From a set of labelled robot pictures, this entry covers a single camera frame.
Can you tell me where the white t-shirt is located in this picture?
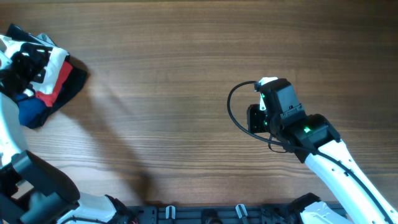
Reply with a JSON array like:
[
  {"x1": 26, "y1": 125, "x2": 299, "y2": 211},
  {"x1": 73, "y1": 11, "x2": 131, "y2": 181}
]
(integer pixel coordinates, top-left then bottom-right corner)
[{"x1": 1, "y1": 35, "x2": 68, "y2": 94}]

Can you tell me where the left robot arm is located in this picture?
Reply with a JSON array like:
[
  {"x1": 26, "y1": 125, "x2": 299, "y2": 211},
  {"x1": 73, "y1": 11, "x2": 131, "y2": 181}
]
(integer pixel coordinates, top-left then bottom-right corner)
[{"x1": 1, "y1": 44, "x2": 139, "y2": 223}]

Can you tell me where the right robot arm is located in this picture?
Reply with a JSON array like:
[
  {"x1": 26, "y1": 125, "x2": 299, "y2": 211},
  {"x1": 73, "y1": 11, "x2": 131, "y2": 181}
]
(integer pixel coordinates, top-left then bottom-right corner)
[{"x1": 245, "y1": 105, "x2": 397, "y2": 223}]

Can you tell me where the grey folded garment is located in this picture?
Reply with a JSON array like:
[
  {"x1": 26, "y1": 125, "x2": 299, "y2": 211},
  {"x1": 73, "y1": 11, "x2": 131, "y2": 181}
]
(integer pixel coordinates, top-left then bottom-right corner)
[{"x1": 35, "y1": 33, "x2": 57, "y2": 46}]

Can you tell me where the red folded shirt with logo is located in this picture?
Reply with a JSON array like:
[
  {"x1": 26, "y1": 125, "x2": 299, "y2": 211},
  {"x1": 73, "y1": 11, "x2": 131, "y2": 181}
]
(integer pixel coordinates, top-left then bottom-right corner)
[{"x1": 35, "y1": 61, "x2": 73, "y2": 107}]

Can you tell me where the navy blue folded garment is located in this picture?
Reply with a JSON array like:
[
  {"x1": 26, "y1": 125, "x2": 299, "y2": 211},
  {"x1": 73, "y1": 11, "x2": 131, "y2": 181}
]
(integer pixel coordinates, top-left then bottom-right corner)
[{"x1": 14, "y1": 90, "x2": 65, "y2": 126}]

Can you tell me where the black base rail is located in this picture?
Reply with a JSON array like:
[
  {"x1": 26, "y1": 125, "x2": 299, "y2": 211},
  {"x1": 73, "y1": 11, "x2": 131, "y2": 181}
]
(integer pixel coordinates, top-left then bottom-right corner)
[{"x1": 131, "y1": 204, "x2": 303, "y2": 224}]

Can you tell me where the right black cable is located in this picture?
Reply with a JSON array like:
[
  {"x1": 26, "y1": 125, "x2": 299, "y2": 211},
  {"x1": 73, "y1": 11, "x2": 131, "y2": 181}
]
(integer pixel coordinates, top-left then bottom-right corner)
[{"x1": 226, "y1": 80, "x2": 396, "y2": 224}]

